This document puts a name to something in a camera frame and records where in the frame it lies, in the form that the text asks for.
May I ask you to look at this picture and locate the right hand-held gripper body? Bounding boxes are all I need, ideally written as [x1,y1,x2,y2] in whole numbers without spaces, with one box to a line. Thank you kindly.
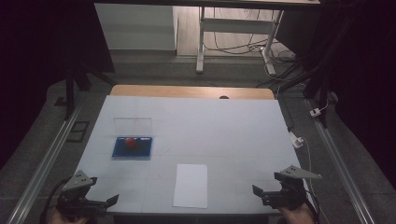
[262,164,323,211]

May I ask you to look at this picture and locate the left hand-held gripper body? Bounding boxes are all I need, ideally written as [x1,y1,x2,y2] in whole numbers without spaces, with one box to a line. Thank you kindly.
[55,170,108,218]

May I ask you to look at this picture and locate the blue ink pad box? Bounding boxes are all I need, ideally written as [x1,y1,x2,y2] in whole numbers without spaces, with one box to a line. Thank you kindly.
[111,117,156,161]

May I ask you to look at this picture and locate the person's right hand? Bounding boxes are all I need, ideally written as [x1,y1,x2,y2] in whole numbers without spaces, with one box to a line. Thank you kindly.
[277,202,316,224]

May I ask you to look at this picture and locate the person's left hand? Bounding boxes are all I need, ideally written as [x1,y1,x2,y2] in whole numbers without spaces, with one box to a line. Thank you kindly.
[46,206,91,224]

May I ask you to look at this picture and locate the white power adapter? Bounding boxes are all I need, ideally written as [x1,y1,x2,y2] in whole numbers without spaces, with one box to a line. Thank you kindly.
[289,131,305,149]

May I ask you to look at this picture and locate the white paper sheet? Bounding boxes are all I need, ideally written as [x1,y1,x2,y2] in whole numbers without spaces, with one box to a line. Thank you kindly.
[172,163,209,210]

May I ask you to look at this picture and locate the white table cover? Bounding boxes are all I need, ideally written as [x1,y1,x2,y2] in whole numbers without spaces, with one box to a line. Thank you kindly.
[64,94,317,217]

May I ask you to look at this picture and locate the black metal stand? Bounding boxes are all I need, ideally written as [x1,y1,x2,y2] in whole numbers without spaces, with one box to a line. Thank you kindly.
[279,59,332,129]
[63,60,117,121]

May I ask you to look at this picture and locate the wooden table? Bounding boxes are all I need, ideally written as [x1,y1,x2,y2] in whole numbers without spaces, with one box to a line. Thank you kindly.
[110,84,276,101]

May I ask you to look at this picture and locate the black curtain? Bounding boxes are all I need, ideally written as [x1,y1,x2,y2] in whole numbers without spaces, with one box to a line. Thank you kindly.
[0,0,117,171]
[275,0,396,189]

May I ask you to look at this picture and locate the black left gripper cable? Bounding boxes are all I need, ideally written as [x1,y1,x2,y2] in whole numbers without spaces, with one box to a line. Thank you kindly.
[39,176,73,224]

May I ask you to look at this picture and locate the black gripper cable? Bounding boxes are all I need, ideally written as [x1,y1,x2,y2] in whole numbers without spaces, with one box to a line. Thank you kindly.
[39,176,73,224]
[304,189,322,224]

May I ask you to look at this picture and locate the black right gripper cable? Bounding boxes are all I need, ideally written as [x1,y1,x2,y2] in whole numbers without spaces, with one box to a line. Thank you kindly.
[304,189,322,224]

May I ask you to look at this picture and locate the white cable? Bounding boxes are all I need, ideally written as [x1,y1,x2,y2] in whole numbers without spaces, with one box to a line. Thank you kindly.
[300,137,332,224]

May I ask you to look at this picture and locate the aluminium rail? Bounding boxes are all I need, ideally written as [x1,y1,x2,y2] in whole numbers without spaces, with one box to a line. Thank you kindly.
[6,104,84,224]
[305,98,378,224]

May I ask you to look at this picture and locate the tangle of floor cables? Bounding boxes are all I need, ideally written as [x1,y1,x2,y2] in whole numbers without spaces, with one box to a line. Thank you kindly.
[204,7,297,64]

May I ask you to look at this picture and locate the white desk frame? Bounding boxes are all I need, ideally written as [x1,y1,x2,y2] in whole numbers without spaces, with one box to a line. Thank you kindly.
[195,5,285,77]

